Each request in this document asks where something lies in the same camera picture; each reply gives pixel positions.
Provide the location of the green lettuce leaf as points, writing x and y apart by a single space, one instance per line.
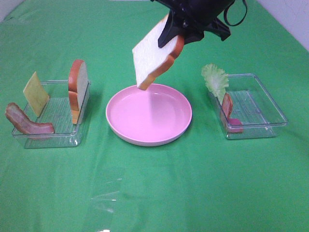
216 80

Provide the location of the clear plastic tray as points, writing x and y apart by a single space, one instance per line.
254 114
57 111

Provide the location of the yellow cheese slice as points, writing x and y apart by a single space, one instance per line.
35 94

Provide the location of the pink round plate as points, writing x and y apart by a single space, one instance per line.
152 117

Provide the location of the clear right plastic tray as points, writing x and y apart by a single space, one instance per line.
254 114

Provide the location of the tray bacon strip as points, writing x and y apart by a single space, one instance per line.
23 124
227 106

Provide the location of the tray bread slice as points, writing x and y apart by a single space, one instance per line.
77 86
150 61

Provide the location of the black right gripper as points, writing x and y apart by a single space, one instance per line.
191 18

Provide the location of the clear left plastic tray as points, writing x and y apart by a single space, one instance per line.
57 111

